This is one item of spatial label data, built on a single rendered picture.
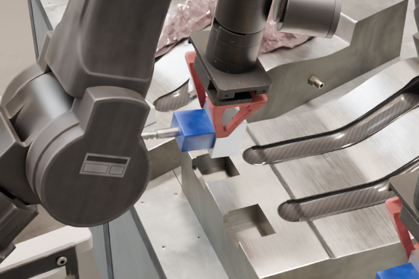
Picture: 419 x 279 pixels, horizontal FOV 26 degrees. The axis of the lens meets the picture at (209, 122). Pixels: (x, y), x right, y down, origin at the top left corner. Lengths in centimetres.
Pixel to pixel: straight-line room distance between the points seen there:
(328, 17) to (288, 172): 25
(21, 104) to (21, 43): 242
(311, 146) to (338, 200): 11
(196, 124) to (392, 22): 49
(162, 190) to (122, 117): 66
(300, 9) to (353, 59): 48
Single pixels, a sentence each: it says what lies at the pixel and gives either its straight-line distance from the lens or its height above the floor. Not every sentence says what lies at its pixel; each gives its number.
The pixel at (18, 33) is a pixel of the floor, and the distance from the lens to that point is 310.
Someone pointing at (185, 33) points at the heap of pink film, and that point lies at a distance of 137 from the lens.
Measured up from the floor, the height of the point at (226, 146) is 94.
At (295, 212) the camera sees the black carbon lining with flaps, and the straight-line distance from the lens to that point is 108.
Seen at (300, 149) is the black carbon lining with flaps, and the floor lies 88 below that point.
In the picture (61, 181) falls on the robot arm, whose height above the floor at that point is 125.
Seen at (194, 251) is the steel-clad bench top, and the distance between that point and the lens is 115.
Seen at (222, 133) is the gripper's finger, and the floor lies 97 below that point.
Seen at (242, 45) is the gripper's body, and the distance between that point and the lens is 97.
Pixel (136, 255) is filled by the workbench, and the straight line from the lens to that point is 159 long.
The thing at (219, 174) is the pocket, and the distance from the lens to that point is 116.
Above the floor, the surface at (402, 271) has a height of 94.
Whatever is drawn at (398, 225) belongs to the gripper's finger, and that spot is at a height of 100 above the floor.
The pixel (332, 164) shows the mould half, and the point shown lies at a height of 88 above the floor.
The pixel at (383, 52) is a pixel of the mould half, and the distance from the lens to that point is 148.
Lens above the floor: 163
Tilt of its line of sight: 38 degrees down
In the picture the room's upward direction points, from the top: straight up
